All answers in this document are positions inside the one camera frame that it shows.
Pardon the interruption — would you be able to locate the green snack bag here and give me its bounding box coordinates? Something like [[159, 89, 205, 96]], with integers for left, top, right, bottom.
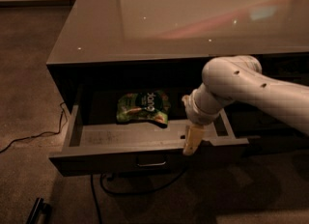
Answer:
[[116, 90, 171, 127]]

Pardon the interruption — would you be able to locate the dark grey drawer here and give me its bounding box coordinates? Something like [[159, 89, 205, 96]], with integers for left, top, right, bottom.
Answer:
[[48, 86, 250, 178]]

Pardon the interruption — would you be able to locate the dark grey drawer cabinet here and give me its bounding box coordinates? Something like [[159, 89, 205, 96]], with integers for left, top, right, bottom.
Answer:
[[45, 0, 309, 158]]

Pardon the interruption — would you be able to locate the thin black floor cable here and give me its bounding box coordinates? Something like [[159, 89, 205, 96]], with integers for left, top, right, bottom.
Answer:
[[0, 101, 70, 154]]

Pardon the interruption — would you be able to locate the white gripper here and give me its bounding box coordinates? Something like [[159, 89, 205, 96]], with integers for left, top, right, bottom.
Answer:
[[182, 89, 226, 156]]

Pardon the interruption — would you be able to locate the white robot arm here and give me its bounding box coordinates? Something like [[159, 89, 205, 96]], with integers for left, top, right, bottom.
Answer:
[[183, 56, 309, 155]]

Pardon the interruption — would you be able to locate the black metal object on floor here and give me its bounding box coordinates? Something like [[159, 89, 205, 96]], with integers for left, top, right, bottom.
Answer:
[[26, 197, 52, 224]]

